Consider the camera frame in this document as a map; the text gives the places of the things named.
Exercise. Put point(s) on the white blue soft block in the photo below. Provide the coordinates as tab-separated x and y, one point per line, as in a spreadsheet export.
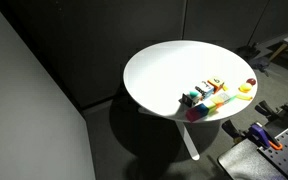
205	89

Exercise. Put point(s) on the orange soft block number nine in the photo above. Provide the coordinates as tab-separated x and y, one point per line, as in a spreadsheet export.
217	83

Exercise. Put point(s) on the round white table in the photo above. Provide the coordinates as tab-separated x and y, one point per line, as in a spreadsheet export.
157	76

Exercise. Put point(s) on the magenta cube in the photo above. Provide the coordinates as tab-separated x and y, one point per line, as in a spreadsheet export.
192	115

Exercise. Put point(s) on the blue cube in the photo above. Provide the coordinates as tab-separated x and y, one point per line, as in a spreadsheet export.
202	110

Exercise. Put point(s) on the lime green cube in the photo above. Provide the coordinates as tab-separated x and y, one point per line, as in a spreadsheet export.
211	106

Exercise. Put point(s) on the orange cube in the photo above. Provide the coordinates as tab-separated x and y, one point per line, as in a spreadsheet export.
218	105

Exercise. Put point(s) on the grey dotted cube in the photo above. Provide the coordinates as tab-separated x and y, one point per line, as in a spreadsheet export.
224	97

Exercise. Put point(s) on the yellow orange fruit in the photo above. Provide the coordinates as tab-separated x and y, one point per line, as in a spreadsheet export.
245	87

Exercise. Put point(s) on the yellow banana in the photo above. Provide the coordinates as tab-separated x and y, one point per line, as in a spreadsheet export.
244	97

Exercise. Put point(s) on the dark red plum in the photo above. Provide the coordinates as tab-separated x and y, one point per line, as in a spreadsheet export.
251	81

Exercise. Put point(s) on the purple orange clamp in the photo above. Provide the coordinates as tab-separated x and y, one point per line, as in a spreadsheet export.
262	137

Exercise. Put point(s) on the grey mat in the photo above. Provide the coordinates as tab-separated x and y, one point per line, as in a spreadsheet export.
244	162

